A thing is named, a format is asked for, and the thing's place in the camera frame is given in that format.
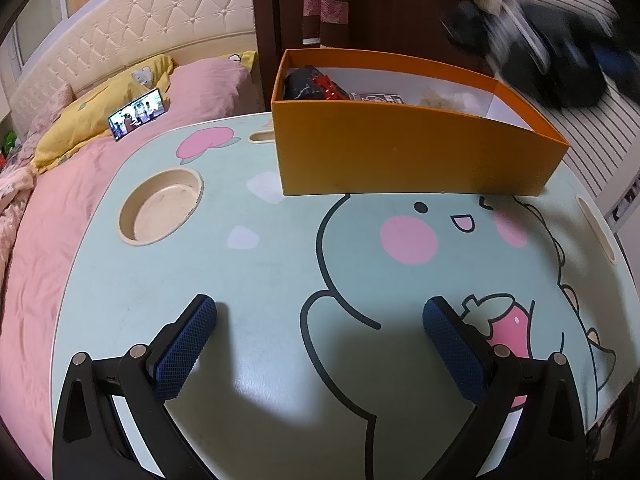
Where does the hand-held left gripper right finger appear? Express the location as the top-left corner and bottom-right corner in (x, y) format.
(422, 296), (591, 480)

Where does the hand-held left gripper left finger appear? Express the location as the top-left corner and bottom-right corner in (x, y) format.
(52, 294), (218, 480)

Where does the beige fluffy pompom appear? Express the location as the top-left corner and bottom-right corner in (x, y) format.
(420, 85), (488, 111)

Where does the orange cardboard box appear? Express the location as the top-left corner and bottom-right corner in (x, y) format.
(271, 48), (571, 197)

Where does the brown printed carton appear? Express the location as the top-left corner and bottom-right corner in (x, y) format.
(351, 92), (403, 106)

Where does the black lace-trimmed cloth bundle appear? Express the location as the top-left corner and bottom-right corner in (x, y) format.
(284, 65), (351, 102)

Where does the white slatted cabinet door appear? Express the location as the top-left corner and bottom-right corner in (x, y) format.
(520, 0), (640, 221)

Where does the brown wooden door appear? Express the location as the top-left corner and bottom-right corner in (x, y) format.
(250, 0), (501, 116)

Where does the pink duvet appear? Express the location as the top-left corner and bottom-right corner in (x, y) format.
(0, 57), (266, 461)

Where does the brown pink striped scarf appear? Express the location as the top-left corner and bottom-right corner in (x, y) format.
(301, 0), (351, 50)

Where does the pink floral quilt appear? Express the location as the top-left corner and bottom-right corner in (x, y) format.
(0, 82), (71, 266)

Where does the smartphone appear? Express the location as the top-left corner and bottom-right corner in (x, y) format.
(107, 87), (168, 143)

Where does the large yellow pillow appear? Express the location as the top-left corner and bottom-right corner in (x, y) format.
(31, 52), (176, 176)

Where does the cream tufted headboard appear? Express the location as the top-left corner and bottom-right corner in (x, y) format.
(10, 0), (258, 133)

